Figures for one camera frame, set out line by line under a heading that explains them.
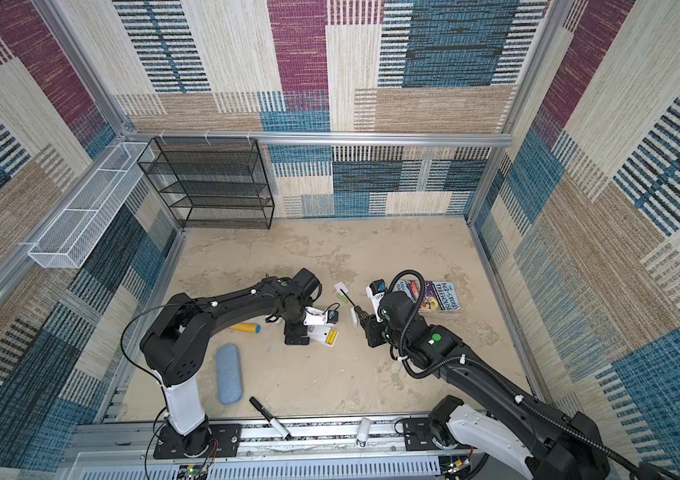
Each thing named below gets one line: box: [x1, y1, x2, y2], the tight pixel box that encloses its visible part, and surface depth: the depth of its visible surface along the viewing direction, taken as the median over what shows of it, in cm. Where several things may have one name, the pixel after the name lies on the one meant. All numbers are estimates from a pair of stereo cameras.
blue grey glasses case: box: [216, 344, 242, 405], surface depth 81 cm
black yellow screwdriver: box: [339, 288, 371, 325], surface depth 80 cm
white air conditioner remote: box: [307, 325, 340, 347], surface depth 91 cm
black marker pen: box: [248, 396, 293, 441], surface depth 77 cm
